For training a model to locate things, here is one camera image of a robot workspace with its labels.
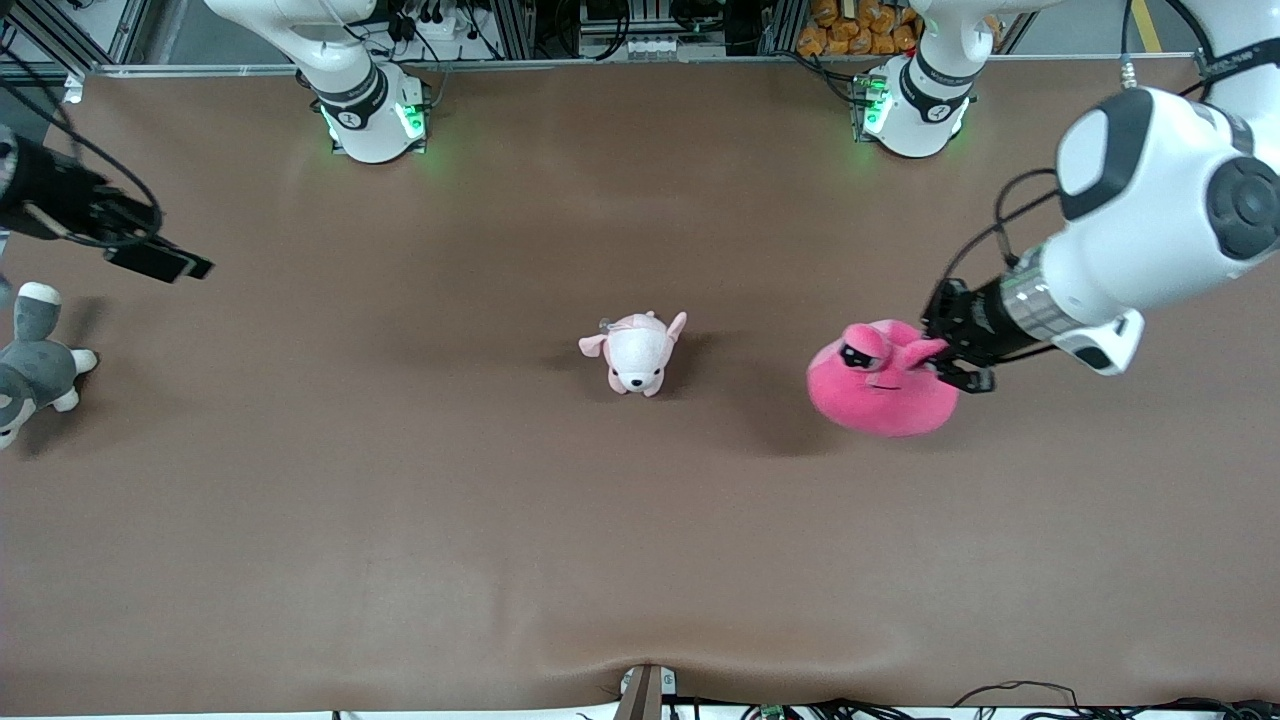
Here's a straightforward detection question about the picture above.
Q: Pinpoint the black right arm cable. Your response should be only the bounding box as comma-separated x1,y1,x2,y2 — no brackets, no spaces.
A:
0,45,164,249

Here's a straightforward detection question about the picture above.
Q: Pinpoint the orange snack bag pile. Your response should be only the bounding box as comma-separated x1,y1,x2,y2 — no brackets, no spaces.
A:
796,0,923,57

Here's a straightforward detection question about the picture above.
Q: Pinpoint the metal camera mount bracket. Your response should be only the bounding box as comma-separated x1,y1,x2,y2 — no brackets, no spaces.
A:
614,663,679,720

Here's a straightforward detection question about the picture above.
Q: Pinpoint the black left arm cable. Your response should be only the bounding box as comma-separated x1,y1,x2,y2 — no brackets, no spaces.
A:
938,168,1063,293

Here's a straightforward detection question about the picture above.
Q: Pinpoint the white pink plush dog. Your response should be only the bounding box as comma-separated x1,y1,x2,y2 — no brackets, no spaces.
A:
578,311,689,398

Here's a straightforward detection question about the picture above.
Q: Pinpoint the hot pink plush slug toy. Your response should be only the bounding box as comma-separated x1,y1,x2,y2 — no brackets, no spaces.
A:
806,319,964,439

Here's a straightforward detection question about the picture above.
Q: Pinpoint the brown table mat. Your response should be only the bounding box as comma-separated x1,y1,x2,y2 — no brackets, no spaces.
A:
0,60,1280,716

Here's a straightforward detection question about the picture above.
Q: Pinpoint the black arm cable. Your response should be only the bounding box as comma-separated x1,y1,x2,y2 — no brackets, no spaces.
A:
0,45,164,249
938,168,1063,293

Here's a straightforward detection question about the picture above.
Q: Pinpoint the black cable bundle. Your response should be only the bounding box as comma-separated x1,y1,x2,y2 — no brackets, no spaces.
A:
690,680,1280,720

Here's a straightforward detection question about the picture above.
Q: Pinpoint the aluminium frame rail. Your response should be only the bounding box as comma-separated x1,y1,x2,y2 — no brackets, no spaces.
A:
0,54,1201,79

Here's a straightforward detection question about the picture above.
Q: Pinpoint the grey white plush husky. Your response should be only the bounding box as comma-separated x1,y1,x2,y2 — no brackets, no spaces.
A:
0,282,99,451

